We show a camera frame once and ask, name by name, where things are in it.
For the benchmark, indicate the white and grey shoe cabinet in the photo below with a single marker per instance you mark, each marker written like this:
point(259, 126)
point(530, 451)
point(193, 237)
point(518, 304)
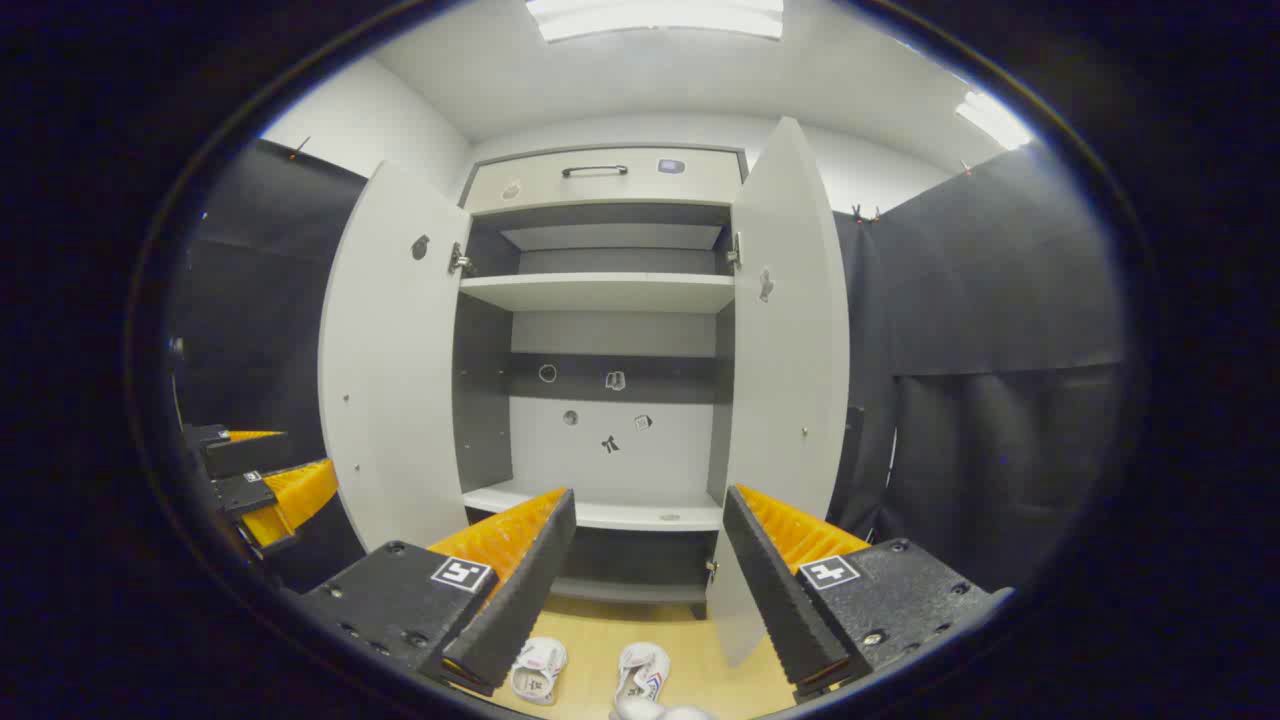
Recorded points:
point(600, 292)

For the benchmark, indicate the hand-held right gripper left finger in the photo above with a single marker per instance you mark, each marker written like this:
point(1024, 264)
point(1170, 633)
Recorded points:
point(520, 600)

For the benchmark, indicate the white shoe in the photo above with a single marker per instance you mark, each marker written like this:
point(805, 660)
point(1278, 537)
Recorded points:
point(538, 668)
point(642, 668)

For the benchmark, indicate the white cabinet drawer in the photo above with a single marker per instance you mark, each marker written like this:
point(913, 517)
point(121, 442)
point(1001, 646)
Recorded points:
point(620, 192)

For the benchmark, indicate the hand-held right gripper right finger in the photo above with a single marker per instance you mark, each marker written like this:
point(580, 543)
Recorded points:
point(780, 600)

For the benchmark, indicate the metal door hinge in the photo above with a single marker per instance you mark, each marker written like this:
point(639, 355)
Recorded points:
point(735, 252)
point(460, 262)
point(712, 570)

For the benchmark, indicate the ceiling light panel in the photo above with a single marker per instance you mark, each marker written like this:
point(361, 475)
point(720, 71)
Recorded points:
point(992, 120)

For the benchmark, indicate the white rounded object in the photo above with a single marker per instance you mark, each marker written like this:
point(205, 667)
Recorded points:
point(660, 712)

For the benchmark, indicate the white shoe cabinet door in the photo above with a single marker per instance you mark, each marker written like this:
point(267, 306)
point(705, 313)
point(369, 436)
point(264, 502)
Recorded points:
point(390, 350)
point(790, 380)

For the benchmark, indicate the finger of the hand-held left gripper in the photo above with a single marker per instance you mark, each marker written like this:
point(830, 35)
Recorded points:
point(245, 492)
point(250, 455)

